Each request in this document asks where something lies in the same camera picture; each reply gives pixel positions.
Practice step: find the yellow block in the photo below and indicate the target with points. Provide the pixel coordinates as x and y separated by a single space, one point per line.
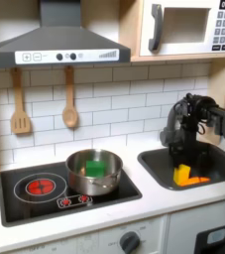
181 175

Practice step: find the black oven door panel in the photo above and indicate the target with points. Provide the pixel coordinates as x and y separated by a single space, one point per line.
216 239

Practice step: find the grey extractor hood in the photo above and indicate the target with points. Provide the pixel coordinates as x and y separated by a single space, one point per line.
61 39

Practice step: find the green block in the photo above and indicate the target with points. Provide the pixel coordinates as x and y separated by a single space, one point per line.
95 168

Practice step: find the dark grey oven knob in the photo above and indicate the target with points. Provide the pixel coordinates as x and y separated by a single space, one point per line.
129 242

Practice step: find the dark grey sink basin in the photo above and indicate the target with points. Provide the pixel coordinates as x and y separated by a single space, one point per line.
223 165

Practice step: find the white toy microwave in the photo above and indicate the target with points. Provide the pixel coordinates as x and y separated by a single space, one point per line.
190 46

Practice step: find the wooden spoon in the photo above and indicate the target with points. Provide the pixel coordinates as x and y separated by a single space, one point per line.
70 116

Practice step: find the steel pot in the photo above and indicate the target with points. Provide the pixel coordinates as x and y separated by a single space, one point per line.
94 185

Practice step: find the white lower cabinet front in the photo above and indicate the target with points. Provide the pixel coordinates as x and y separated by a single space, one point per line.
170 231

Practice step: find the black toy stove top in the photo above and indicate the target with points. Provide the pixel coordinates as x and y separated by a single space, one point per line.
21 211

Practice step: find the wooden slotted spatula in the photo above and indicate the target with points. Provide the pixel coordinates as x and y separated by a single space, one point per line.
20 122

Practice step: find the orange toy carrot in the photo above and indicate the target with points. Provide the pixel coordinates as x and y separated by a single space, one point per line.
196 180

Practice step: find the dark grey tap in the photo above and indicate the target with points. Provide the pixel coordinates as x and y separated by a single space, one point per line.
168 127

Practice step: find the wooden shelf board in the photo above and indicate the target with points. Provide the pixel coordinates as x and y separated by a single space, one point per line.
183 58

